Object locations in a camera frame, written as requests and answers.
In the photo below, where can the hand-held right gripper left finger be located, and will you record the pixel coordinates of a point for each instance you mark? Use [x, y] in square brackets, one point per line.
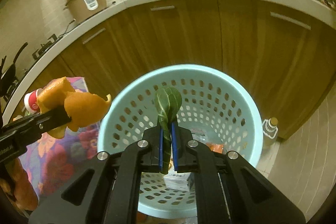
[160, 145]

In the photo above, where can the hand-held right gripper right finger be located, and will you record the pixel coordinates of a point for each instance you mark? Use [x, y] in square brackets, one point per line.
[175, 145]

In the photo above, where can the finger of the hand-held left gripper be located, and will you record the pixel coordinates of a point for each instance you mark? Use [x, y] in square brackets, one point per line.
[55, 117]

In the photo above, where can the large orange peel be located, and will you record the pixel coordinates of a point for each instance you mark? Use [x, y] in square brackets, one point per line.
[81, 108]

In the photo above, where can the blue milk carton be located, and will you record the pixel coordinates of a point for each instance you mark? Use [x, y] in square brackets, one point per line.
[178, 180]

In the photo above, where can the orange panda snack packet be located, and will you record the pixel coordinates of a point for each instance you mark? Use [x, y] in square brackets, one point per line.
[216, 147]

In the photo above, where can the green vegetable leaf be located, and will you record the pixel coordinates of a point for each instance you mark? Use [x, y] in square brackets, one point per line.
[168, 103]

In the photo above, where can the light blue plastic basket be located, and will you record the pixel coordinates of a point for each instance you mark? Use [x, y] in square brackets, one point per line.
[210, 90]

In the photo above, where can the person's left hand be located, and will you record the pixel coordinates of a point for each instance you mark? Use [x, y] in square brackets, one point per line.
[18, 187]

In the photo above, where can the red and white paper cup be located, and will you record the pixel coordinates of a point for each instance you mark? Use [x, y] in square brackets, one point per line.
[31, 102]

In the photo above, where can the black wok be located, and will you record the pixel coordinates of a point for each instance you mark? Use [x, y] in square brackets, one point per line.
[10, 74]

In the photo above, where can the black gas stove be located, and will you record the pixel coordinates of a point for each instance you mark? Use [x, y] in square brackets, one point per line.
[47, 47]

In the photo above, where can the clear bottle with yellow cap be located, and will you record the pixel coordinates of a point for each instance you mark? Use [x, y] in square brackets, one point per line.
[270, 132]

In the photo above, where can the wooden base cabinets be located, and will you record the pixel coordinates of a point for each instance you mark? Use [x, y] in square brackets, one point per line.
[197, 37]

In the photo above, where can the beige rice cooker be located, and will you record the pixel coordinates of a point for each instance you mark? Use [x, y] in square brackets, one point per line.
[86, 3]

